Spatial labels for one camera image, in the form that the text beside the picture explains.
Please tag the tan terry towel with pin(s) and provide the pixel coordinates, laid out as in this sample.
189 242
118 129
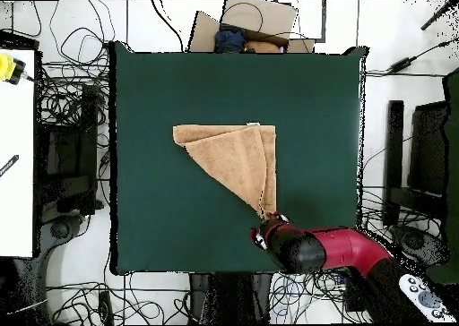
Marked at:
233 154

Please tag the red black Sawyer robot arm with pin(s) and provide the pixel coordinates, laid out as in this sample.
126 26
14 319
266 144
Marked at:
344 247

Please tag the dark green fabric item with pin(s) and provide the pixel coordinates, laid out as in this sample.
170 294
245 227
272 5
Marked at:
453 125

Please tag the black flat box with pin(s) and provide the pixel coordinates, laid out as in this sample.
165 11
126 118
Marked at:
18 41

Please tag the black power strip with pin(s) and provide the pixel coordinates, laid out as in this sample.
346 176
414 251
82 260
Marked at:
105 308

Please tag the dark green table cloth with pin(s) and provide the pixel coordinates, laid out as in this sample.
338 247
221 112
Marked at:
161 89

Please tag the orange garment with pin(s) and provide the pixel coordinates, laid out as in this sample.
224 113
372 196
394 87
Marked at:
261 47

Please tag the grey swivel chair base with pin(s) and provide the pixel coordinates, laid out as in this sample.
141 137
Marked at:
61 229

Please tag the black panel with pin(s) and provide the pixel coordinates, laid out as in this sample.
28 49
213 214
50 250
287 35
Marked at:
428 143

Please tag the dark blue garment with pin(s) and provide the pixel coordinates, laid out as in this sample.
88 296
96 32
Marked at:
229 41

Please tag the black equipment rack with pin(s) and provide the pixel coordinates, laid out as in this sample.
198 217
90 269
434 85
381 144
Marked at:
68 150

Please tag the brown cardboard box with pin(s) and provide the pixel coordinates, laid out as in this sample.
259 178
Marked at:
258 14

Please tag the black marker pen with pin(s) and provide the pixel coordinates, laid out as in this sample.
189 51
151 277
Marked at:
9 166

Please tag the white table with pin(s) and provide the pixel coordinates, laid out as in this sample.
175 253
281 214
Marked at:
16 125

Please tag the black tripod leg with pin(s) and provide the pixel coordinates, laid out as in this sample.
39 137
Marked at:
439 14

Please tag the yellow black power tool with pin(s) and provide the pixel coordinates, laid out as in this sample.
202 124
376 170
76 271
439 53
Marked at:
5 66

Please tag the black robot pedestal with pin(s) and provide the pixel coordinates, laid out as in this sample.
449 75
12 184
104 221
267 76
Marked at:
229 297

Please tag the black upright post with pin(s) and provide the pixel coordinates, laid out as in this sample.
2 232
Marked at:
394 132

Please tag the white board with black frame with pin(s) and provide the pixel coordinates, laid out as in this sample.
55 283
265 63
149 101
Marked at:
323 21

